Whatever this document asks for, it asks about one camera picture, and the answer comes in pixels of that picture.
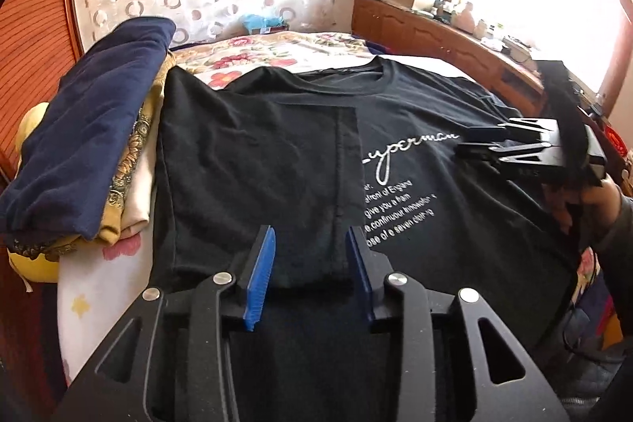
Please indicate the wooden cabinet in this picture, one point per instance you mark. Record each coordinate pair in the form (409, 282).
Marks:
(420, 31)

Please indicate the yellow plush pillow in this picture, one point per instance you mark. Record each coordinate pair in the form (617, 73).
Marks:
(37, 266)

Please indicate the white floral bed sheet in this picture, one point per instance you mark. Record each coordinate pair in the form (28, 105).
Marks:
(99, 293)

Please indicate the wooden slatted headboard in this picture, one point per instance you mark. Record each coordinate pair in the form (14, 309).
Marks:
(34, 31)

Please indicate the pale small bottle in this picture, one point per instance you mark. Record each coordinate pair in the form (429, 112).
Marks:
(465, 13)

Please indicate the black printed t-shirt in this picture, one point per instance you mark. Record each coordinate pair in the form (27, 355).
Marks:
(247, 155)

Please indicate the yellow patterned folded cloth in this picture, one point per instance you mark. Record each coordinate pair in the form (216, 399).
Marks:
(129, 145)

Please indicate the person's right hand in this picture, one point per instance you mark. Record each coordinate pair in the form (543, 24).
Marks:
(598, 209)

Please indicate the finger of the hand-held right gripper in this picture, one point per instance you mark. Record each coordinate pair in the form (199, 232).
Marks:
(519, 131)
(494, 152)

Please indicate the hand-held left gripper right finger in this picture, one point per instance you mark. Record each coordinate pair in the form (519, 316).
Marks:
(358, 276)

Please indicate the navy folded cloth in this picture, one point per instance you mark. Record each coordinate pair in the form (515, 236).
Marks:
(84, 120)

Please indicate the person's right forearm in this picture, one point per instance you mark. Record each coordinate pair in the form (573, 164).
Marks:
(620, 229)

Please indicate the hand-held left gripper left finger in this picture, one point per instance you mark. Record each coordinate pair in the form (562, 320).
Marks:
(257, 276)

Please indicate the dark quilted clothing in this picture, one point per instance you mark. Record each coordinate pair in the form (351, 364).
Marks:
(598, 382)

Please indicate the cream folded cloth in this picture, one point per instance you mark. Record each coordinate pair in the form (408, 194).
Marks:
(141, 199)

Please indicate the beige floral blanket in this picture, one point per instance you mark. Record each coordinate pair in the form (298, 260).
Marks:
(277, 49)

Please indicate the blue plastic packet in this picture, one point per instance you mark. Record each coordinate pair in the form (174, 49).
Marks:
(263, 23)

